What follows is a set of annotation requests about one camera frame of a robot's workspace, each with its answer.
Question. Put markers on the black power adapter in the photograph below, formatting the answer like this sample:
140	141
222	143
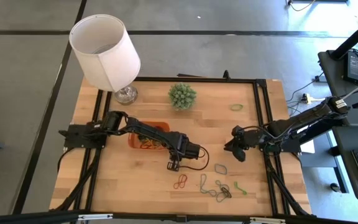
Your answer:
354	67

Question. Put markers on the black flat bar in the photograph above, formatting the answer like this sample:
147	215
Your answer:
190	75

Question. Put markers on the red rubber band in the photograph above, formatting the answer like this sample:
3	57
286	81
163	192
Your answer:
180	181
144	147

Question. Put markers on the black slanted pole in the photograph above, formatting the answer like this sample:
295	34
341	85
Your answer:
353	39

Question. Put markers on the black rubber band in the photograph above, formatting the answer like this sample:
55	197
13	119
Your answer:
223	188

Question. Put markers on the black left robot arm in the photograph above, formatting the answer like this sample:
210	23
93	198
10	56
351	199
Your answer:
148	130

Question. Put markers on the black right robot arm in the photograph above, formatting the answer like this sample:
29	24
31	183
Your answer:
306	116

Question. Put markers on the orange plastic bin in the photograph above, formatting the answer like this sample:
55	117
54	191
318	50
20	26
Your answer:
164	125

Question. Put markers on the white shade table lamp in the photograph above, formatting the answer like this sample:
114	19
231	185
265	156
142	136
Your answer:
104	62

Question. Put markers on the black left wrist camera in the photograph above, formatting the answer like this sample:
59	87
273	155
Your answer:
194	151

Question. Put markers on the black slanted strut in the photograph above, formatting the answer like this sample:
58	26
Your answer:
319	132

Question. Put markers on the green artificial potted plant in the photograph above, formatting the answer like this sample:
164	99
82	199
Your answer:
182	96

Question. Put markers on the black gantry beam silver brackets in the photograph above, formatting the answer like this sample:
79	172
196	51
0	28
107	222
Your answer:
42	216

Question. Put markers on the green rubber band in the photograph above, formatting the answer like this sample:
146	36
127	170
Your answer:
239	187
231	107

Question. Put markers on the blue rubber band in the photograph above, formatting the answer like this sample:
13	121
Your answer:
215	168

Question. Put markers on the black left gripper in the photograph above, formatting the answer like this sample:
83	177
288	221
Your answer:
177	146

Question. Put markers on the teal rubber band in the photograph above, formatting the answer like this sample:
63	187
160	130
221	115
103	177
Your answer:
201	182

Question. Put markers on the yellow rubber band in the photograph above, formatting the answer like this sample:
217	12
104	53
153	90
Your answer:
151	144

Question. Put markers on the black caster wheel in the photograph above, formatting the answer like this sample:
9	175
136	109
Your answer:
334	187

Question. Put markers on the black desk with adapter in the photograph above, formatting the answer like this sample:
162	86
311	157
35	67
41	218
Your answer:
331	77

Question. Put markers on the black desk with keyboard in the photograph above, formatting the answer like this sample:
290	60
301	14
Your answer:
343	161

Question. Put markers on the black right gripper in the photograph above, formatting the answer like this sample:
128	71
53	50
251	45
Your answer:
249	138

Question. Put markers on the yellow white power strip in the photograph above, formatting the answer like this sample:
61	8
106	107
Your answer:
306	99

